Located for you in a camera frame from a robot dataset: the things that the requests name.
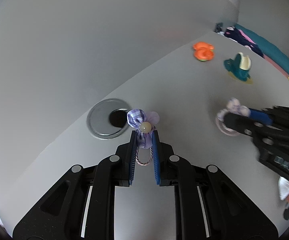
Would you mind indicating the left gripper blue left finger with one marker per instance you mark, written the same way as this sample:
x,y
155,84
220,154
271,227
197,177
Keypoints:
x,y
133,152

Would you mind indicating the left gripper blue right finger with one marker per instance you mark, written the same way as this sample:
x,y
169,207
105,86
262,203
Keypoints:
x,y
155,147

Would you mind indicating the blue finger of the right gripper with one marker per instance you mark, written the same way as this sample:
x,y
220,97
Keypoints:
x,y
243,124
260,117

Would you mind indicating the teal dinosaur hair clip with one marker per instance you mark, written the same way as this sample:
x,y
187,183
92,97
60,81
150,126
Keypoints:
x,y
239,67

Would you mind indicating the teal pillow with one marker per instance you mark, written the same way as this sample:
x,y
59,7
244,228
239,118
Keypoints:
x,y
268,48

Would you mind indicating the navy blue patterned garment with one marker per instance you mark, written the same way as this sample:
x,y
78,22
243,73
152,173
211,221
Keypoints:
x,y
236,35

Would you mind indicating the orange flower hair clip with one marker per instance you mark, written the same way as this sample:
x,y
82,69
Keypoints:
x,y
203,51

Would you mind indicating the silver desk cable grommet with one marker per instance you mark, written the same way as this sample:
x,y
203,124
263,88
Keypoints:
x,y
108,118

